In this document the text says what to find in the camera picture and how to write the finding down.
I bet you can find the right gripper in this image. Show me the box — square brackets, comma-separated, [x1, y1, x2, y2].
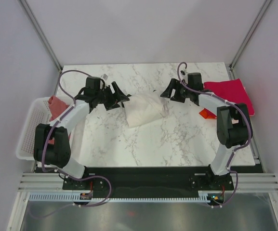
[160, 78, 192, 103]

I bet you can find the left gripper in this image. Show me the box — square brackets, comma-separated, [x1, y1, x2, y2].
[95, 82, 129, 111]

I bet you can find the white green-sleeved Charlie Brown t-shirt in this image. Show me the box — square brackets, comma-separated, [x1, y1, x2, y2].
[123, 91, 169, 128]

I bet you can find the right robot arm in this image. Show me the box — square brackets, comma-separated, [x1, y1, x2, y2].
[160, 70, 252, 190]

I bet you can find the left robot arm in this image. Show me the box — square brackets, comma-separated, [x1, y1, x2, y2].
[34, 77, 130, 189]

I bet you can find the folded orange t-shirt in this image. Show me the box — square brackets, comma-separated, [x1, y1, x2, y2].
[199, 108, 217, 119]

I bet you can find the salmon pink t-shirt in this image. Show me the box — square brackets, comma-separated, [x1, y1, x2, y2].
[47, 95, 73, 145]

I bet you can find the folded magenta t-shirt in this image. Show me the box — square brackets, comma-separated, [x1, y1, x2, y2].
[203, 78, 255, 116]

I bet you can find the white plastic basket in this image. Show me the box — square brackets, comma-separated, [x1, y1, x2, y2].
[15, 97, 52, 161]

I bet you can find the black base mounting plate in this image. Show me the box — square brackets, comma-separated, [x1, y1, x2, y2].
[63, 167, 234, 197]

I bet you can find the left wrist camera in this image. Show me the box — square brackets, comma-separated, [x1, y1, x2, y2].
[101, 74, 108, 80]

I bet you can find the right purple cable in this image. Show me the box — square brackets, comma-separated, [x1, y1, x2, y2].
[178, 62, 253, 210]

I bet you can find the purple cable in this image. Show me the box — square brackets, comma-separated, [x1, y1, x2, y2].
[178, 62, 253, 210]
[41, 69, 113, 207]

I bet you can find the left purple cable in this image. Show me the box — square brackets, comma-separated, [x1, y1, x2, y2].
[41, 69, 113, 207]

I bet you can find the right aluminium frame post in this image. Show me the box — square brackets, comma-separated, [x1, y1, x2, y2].
[227, 0, 274, 72]

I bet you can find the aluminium frame post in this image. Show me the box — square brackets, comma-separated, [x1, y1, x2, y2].
[227, 0, 274, 72]
[18, 0, 63, 72]

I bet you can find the white slotted cable duct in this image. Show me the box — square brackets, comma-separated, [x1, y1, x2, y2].
[28, 192, 210, 203]

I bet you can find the left aluminium frame post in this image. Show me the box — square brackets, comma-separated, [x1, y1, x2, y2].
[18, 0, 63, 72]

